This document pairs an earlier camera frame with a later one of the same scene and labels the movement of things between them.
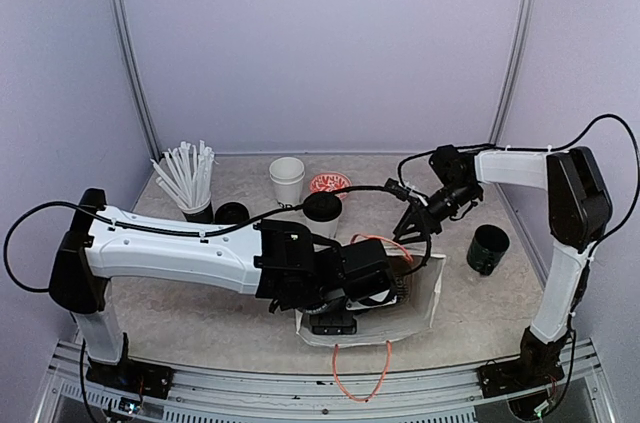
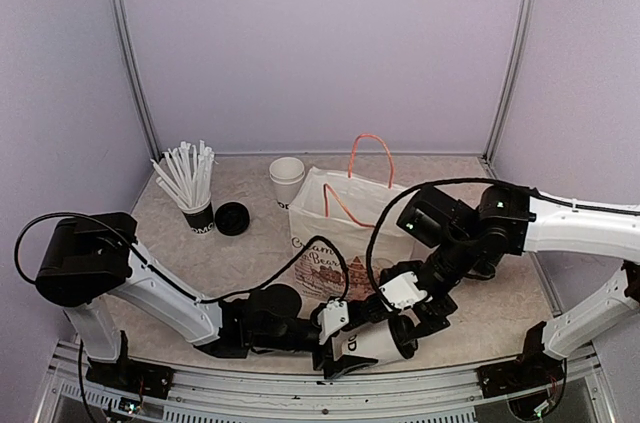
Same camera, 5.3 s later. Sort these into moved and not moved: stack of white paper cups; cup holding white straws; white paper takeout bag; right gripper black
Moved: white paper takeout bag; right gripper black
Not moved: cup holding white straws; stack of white paper cups
